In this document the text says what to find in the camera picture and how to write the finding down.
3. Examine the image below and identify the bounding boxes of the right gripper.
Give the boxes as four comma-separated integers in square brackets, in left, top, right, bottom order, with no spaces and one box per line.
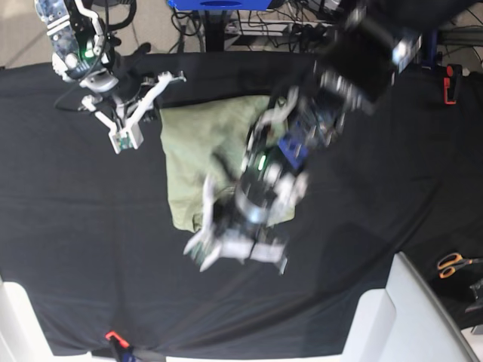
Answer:
[81,43,188,155]

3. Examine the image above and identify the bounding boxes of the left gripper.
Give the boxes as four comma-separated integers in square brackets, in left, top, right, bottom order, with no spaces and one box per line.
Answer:
[183,176,308,275]

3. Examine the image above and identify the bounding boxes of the light green T-shirt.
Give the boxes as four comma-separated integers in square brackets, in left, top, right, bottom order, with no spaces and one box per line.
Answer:
[158,94,296,233]

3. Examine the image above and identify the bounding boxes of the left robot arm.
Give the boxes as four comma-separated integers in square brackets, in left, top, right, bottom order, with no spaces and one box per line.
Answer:
[184,5,422,272]

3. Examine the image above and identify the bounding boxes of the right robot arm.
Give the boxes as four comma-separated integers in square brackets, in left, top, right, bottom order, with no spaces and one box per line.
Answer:
[35,0,186,153]

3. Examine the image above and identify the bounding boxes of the blue box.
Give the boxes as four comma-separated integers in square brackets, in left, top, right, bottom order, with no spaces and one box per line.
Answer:
[168,0,272,11]

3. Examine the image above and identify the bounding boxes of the orange clamp bottom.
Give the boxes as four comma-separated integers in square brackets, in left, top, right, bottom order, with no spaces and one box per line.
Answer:
[105,330,137,362]

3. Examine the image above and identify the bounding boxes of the white bin right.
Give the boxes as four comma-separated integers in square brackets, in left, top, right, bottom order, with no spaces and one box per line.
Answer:
[340,253,478,361]

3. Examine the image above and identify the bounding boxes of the white bin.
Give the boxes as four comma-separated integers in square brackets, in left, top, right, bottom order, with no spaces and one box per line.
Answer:
[1,281,54,361]
[340,253,478,361]

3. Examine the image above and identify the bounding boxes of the red black clamp right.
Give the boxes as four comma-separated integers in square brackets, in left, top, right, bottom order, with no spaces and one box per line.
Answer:
[443,64,463,105]

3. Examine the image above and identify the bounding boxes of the white bin left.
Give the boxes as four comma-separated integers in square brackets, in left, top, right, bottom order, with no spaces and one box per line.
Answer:
[1,281,54,361]

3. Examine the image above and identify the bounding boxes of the orange handled scissors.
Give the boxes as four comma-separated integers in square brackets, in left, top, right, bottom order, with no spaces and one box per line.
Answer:
[436,253,482,279]

